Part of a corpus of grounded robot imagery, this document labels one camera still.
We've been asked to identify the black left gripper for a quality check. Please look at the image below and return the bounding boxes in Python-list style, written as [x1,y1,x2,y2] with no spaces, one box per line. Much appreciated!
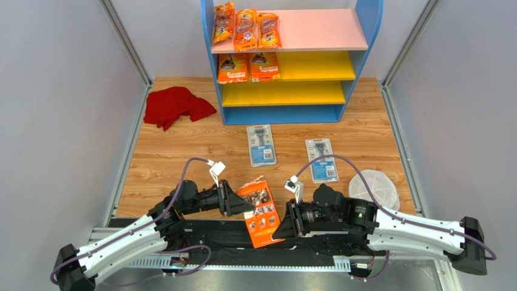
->
[182,179,255,216]

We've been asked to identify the orange razor cartridge box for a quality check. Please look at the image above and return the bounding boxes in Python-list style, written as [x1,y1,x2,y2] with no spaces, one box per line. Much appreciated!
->
[237,175,284,249]

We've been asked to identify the clear blue razor blister pack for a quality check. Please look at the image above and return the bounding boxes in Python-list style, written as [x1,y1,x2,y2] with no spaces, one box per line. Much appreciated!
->
[305,138,340,184]
[246,124,277,167]

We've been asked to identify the orange Gillette Fusion5 box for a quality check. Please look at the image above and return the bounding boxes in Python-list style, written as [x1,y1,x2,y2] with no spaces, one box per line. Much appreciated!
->
[248,52,282,82]
[217,53,249,84]

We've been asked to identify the orange BIC razor bag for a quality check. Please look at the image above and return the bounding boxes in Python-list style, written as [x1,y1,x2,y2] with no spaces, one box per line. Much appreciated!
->
[234,8,258,52]
[257,13,282,50]
[212,1,235,44]

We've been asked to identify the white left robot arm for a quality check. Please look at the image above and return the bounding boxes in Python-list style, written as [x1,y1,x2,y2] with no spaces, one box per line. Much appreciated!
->
[50,180,255,290]

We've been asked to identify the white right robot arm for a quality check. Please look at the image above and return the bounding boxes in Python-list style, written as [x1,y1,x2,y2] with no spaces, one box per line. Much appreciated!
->
[272,184,487,275]

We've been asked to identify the blue shelf unit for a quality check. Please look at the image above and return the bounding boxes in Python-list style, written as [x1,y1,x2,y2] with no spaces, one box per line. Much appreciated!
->
[215,1,384,125]

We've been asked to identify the white round plastic lid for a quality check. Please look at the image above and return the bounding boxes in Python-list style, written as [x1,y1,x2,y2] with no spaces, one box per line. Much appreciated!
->
[348,170,400,210]

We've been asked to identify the red cloth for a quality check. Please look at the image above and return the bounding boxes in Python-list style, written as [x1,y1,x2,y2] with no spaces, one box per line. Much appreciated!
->
[143,86,217,132]

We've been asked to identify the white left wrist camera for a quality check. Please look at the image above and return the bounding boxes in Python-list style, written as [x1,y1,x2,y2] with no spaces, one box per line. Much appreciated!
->
[208,161,226,187]

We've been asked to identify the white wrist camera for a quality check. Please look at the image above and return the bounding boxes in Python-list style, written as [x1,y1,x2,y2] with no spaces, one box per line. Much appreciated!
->
[208,161,226,187]
[284,175,304,204]

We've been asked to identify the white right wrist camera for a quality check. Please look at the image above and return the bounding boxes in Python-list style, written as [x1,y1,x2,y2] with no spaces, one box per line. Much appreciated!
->
[284,175,304,204]

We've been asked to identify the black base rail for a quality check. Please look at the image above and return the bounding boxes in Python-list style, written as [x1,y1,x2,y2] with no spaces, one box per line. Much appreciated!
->
[109,218,388,272]

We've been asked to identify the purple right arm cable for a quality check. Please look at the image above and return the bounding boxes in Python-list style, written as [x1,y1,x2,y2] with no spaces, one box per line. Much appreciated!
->
[294,154,498,261]

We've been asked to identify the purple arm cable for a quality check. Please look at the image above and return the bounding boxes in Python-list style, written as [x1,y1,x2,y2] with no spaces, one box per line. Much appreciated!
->
[50,157,215,286]
[294,154,498,261]

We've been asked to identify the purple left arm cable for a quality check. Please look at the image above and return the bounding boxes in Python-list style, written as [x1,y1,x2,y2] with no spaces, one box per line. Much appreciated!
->
[50,157,215,286]

